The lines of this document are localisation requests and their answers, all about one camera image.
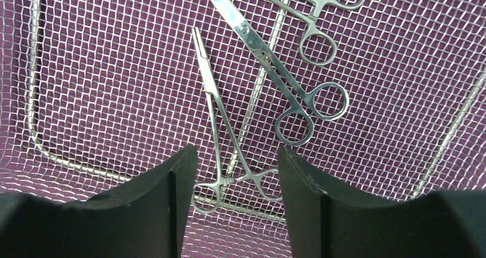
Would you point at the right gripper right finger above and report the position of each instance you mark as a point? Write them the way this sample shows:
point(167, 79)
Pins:
point(327, 217)

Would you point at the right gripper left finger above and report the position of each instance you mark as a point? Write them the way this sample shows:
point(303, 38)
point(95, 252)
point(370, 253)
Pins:
point(144, 217)

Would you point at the wire mesh instrument tray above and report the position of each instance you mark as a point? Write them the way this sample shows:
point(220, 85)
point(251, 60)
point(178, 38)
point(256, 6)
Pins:
point(97, 92)

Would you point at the metal surgical scissors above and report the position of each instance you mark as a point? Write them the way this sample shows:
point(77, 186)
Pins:
point(279, 74)

